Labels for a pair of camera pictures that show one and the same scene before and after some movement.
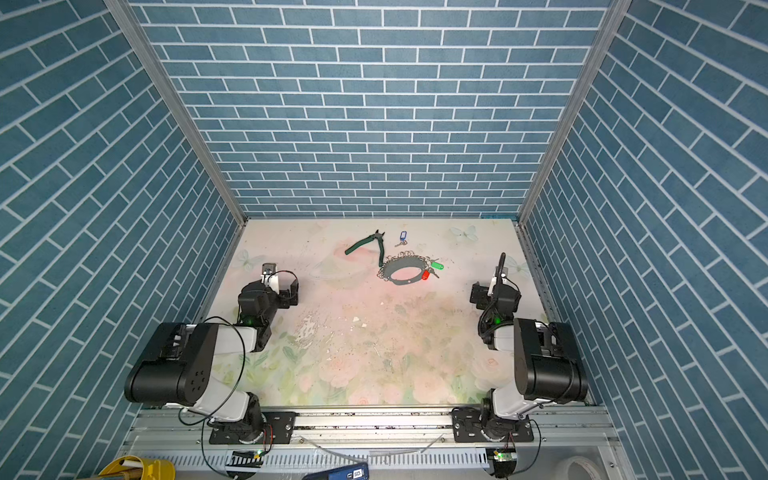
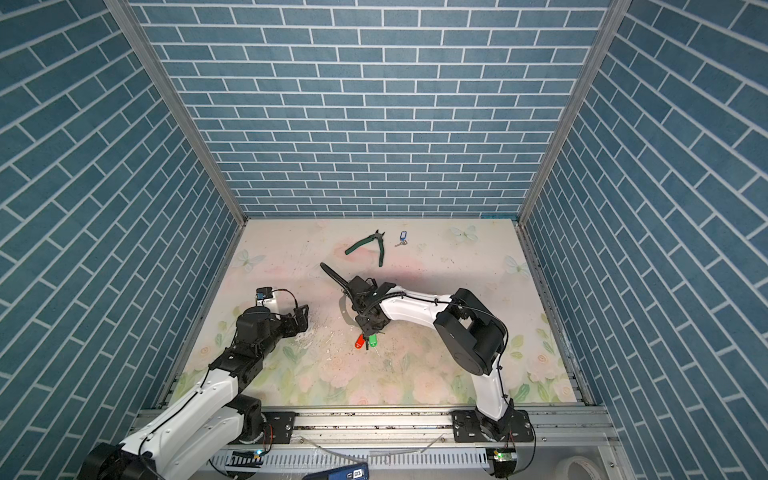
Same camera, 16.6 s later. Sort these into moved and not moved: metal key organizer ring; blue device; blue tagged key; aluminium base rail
Moved: metal key organizer ring
Not moved: aluminium base rail; blue tagged key; blue device
